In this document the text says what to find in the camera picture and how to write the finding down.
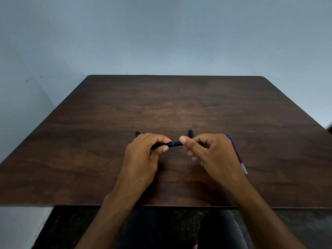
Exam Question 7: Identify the person's right hand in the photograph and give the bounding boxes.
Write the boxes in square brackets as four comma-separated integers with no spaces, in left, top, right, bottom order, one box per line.
[179,133,248,191]

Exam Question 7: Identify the person's left hand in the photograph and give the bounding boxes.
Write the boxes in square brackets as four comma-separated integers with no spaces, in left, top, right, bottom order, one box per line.
[116,133,172,193]

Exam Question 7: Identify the black pen barrel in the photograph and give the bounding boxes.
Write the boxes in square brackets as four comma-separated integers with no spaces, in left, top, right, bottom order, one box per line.
[150,141,184,151]

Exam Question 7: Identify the person's left forearm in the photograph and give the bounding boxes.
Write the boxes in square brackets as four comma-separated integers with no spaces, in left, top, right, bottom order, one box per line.
[75,183,153,249]

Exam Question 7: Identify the person's right forearm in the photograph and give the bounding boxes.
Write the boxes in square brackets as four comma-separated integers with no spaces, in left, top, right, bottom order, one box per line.
[224,177,308,249]

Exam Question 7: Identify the blue pen refill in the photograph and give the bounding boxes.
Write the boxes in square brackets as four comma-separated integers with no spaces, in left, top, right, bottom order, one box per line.
[226,133,248,175]

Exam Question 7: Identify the dark trousers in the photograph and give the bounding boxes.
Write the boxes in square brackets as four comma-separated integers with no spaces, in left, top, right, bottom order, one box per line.
[116,209,249,249]

